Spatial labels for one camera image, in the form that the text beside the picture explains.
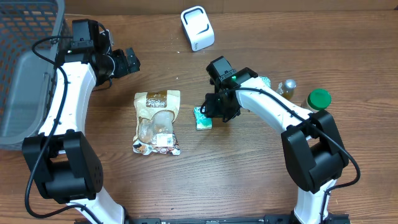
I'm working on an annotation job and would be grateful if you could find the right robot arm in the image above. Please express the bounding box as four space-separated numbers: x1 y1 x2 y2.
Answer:
201 56 350 223

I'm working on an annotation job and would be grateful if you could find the teal tissue pack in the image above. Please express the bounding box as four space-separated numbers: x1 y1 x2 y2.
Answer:
193 107 213 131

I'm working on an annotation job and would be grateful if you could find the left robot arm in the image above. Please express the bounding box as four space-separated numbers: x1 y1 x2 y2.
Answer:
22 19 140 223

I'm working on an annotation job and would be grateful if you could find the white barcode scanner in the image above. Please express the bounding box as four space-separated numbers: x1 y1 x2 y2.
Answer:
180 6 215 52

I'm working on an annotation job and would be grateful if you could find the dark grey plastic basket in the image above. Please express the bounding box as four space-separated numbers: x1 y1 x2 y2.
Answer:
1 0 70 151

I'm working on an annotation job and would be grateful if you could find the green lid labelled jar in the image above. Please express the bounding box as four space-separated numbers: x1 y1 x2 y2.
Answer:
301 88 332 113

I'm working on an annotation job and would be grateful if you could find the teal wet wipes pack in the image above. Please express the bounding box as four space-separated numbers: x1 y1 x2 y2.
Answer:
261 77 271 88

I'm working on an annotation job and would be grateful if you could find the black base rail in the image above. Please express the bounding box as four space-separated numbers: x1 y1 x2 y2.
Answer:
74 213 351 224

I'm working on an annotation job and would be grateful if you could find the yellow liquid bottle silver cap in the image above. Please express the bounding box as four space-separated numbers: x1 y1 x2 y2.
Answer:
276 79 297 100

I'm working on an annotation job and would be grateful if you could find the brown snack bag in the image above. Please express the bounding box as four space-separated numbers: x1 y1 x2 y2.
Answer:
132 90 180 156

